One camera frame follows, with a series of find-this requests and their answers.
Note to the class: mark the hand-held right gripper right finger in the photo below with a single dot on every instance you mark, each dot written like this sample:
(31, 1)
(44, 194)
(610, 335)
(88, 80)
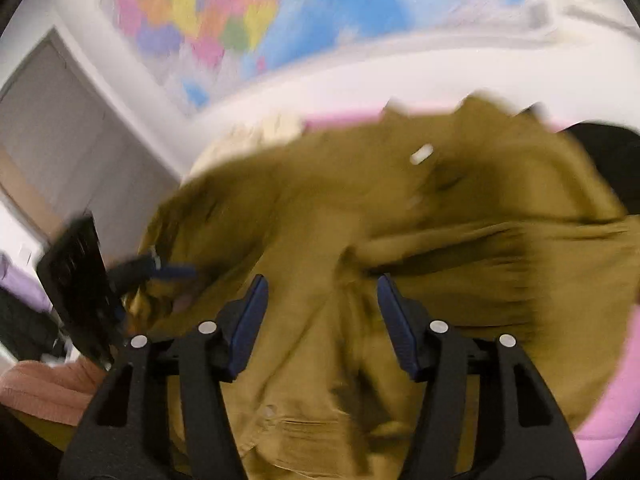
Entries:
(397, 330)

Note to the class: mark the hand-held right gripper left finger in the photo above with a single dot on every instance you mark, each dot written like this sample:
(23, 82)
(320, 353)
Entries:
(245, 330)

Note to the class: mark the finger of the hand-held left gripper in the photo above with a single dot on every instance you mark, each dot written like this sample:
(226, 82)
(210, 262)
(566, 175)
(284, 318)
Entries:
(150, 269)

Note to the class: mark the olive brown shirt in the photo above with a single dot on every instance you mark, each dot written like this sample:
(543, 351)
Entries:
(325, 200)

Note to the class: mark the purple cloth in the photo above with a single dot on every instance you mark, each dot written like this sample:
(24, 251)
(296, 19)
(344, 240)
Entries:
(20, 280)

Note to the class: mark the dark cloth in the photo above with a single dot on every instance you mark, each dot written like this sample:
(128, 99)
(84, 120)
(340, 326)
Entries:
(25, 325)

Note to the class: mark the salmon knit cloth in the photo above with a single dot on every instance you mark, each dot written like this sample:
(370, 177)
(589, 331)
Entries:
(45, 390)

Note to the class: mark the grey door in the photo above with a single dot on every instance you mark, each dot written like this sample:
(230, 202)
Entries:
(65, 135)

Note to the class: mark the cream pillow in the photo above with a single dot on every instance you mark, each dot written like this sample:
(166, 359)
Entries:
(250, 140)

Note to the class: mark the pink bed sheet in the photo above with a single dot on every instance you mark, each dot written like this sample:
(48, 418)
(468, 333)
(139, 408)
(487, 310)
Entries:
(610, 410)

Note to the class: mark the black garment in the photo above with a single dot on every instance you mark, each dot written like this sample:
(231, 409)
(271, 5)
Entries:
(615, 160)

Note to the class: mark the colourful wall map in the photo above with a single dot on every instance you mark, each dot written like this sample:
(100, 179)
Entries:
(300, 15)

